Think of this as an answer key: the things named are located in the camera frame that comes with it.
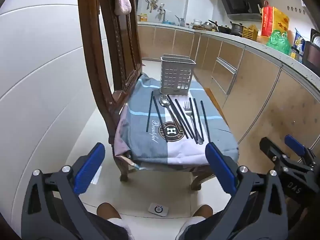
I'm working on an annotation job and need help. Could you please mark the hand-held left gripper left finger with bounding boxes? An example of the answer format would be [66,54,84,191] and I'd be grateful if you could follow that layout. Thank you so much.
[21,142,105,240]

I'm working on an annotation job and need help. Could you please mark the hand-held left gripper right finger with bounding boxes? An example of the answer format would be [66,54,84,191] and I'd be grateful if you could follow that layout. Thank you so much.
[179,142,309,240]

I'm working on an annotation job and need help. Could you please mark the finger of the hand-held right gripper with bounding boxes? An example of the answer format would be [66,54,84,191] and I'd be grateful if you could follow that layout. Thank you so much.
[284,134,316,165]
[259,137,290,165]

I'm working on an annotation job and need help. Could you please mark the steel fork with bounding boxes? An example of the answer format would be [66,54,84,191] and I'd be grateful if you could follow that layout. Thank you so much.
[183,102,203,145]

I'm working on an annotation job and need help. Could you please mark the steel spoon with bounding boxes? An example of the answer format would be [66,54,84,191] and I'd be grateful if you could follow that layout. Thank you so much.
[159,94,187,133]

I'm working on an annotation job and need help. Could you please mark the grey perforated utensil holder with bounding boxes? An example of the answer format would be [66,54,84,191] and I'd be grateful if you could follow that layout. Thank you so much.
[160,54,196,96]

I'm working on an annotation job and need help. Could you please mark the person's left leg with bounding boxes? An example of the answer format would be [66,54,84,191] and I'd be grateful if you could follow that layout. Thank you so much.
[97,203,133,240]

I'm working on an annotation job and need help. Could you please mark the person's leg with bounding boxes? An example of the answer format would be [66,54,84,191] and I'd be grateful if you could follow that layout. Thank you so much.
[175,204,214,240]
[97,203,133,240]

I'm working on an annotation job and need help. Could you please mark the person's right leg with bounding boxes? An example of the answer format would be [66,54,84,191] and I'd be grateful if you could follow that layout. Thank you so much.
[175,204,214,240]

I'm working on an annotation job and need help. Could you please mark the blue grey printed cloth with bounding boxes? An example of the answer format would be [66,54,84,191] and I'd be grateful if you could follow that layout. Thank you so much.
[114,72,239,167]

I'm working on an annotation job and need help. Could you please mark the beige kitchen base cabinets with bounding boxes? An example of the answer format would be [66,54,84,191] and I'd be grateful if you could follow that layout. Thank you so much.
[137,25,320,160]

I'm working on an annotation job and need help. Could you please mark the small white floor device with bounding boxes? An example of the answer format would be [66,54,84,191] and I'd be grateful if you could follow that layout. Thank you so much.
[148,203,170,215]

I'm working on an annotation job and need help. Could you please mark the black countertop appliance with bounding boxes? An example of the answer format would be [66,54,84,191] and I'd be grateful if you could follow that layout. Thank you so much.
[302,28,320,68]

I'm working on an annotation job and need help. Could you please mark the blue snack bag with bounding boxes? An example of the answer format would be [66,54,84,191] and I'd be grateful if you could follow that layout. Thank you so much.
[292,28,307,55]

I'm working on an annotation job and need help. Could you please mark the green plastic bag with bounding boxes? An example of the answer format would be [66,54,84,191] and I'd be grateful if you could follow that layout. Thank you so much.
[266,29,292,54]

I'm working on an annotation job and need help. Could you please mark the speckled kitchen countertop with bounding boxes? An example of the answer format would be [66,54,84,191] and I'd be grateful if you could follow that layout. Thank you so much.
[137,21,320,92]

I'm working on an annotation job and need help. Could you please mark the carved wooden chair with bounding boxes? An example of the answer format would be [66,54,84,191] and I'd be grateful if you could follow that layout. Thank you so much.
[76,0,228,190]

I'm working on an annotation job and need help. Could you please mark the wooden slatted utensil box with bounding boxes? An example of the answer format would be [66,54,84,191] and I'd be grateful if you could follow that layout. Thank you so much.
[242,24,258,41]

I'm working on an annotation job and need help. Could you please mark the red and yellow bag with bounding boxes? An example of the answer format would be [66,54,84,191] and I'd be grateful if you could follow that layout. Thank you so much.
[261,1,290,37]

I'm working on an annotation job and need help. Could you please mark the black cooking pot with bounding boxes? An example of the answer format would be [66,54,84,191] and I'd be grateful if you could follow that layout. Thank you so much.
[230,22,244,35]

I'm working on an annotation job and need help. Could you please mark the black wok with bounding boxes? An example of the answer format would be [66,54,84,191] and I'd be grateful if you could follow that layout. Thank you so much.
[209,20,230,33]

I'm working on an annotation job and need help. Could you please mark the row of wall hooks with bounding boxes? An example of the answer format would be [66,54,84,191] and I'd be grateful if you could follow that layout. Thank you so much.
[287,6,310,14]

